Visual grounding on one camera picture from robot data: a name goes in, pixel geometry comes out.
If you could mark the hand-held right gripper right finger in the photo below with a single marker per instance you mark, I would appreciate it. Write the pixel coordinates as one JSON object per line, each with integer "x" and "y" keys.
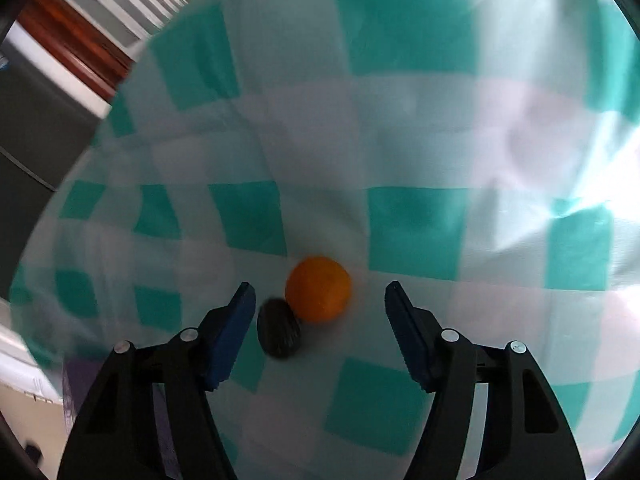
{"x": 407, "y": 340}

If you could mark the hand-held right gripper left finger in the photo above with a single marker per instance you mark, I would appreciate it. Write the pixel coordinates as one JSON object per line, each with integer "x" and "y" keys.
{"x": 230, "y": 340}

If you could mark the orange tangerine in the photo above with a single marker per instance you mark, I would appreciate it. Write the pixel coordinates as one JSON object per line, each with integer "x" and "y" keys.
{"x": 318, "y": 289}

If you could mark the dark wrinkled fruit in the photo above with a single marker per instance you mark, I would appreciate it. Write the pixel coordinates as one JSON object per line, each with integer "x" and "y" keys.
{"x": 279, "y": 330}

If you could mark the purple board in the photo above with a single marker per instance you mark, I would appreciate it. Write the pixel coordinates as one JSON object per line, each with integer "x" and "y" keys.
{"x": 75, "y": 375}

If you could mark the teal white checkered tablecloth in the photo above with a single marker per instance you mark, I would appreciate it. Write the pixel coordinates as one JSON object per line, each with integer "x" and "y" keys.
{"x": 410, "y": 160}

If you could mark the white box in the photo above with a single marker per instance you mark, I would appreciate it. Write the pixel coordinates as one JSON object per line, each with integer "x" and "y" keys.
{"x": 25, "y": 365}

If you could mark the grey cabinet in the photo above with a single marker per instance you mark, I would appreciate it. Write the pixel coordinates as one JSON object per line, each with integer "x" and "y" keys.
{"x": 35, "y": 150}

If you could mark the brown wooden furniture rail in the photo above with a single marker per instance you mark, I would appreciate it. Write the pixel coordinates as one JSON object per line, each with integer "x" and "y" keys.
{"x": 75, "y": 40}

